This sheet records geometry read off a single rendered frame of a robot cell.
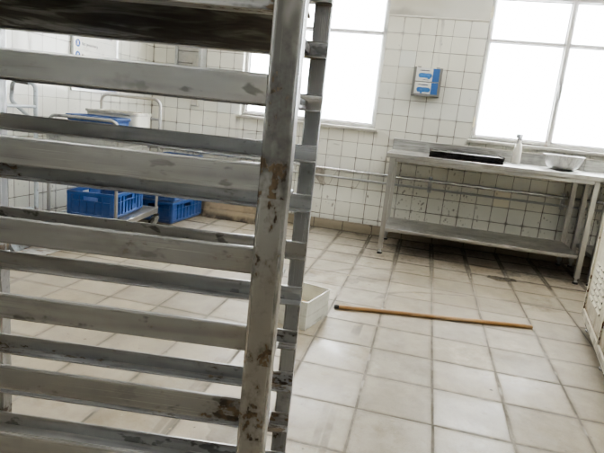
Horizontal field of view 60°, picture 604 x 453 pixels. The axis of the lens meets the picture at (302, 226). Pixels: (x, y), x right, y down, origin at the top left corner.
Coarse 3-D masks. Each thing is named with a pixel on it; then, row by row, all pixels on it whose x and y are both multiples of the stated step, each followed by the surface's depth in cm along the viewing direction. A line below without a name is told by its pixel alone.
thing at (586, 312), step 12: (600, 228) 314; (600, 240) 312; (600, 252) 306; (600, 264) 298; (600, 276) 289; (588, 288) 321; (600, 288) 287; (588, 300) 316; (600, 300) 279; (588, 312) 310; (600, 312) 276; (588, 324) 299; (600, 324) 267; (600, 336) 266; (600, 348) 261; (600, 360) 253
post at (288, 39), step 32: (288, 0) 48; (288, 32) 48; (288, 64) 49; (288, 96) 50; (288, 128) 50; (288, 160) 51; (288, 192) 52; (256, 224) 52; (256, 256) 53; (256, 288) 54; (256, 320) 55; (256, 352) 55; (256, 384) 56; (256, 416) 57; (256, 448) 58
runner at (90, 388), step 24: (0, 384) 62; (24, 384) 62; (48, 384) 62; (72, 384) 61; (96, 384) 61; (120, 384) 61; (144, 384) 61; (144, 408) 61; (168, 408) 61; (192, 408) 61; (216, 408) 60
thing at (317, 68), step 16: (320, 16) 91; (320, 32) 91; (320, 64) 92; (320, 80) 93; (320, 112) 94; (304, 128) 95; (304, 144) 95; (304, 176) 96; (304, 192) 97; (304, 224) 98; (304, 240) 99; (304, 272) 101; (288, 320) 102; (288, 352) 104; (288, 368) 104; (288, 400) 106; (272, 432) 108; (272, 448) 108
